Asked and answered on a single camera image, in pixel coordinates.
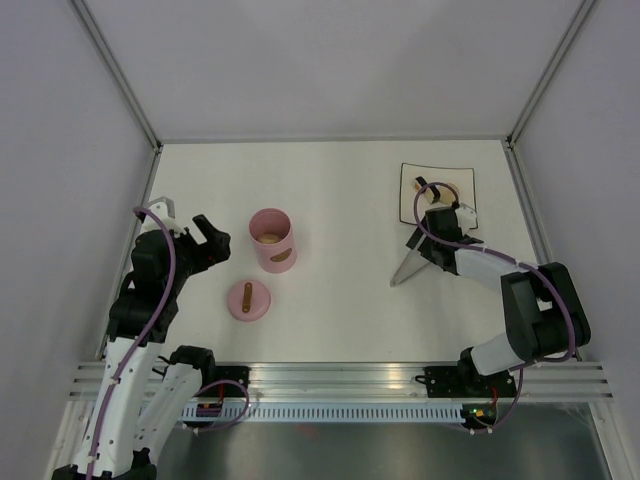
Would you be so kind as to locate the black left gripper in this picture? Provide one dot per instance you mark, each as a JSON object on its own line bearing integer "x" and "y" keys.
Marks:
{"x": 217, "y": 247}

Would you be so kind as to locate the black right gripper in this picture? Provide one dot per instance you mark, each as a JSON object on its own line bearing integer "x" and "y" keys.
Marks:
{"x": 425, "y": 250}

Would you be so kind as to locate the sushi roll piece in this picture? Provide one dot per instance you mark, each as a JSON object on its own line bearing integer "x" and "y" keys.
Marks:
{"x": 420, "y": 184}
{"x": 433, "y": 195}

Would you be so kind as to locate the metal tongs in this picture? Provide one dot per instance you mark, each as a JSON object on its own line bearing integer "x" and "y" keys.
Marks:
{"x": 412, "y": 264}

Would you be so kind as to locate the round beige bun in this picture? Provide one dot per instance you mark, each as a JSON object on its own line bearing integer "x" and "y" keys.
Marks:
{"x": 268, "y": 239}

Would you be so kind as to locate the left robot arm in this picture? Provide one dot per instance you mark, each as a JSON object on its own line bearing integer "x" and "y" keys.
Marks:
{"x": 126, "y": 435}

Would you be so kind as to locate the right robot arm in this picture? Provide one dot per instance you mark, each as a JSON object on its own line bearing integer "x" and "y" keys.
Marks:
{"x": 544, "y": 319}

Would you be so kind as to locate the pink cylindrical lunch box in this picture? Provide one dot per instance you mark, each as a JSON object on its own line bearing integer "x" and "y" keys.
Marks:
{"x": 277, "y": 258}

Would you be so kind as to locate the pink lunch box lid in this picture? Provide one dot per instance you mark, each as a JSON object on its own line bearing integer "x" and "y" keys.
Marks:
{"x": 248, "y": 300}

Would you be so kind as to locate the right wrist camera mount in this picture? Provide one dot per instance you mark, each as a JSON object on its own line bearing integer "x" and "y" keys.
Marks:
{"x": 466, "y": 217}

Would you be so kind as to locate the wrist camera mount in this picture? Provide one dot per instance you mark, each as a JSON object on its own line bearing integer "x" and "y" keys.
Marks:
{"x": 164, "y": 209}
{"x": 466, "y": 217}

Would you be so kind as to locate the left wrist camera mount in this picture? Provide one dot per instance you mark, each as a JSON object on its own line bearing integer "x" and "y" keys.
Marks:
{"x": 164, "y": 209}

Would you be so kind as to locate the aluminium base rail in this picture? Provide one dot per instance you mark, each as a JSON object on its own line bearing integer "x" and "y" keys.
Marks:
{"x": 570, "y": 382}

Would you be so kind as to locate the white cable duct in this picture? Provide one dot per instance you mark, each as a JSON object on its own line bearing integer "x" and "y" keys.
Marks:
{"x": 292, "y": 412}

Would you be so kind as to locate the left frame post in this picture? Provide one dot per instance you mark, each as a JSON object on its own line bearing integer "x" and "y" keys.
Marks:
{"x": 97, "y": 38}

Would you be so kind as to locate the frame post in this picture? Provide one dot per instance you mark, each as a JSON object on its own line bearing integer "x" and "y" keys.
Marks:
{"x": 577, "y": 23}
{"x": 97, "y": 38}

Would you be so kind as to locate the right frame post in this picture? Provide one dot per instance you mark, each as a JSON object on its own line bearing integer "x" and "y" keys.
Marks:
{"x": 577, "y": 23}

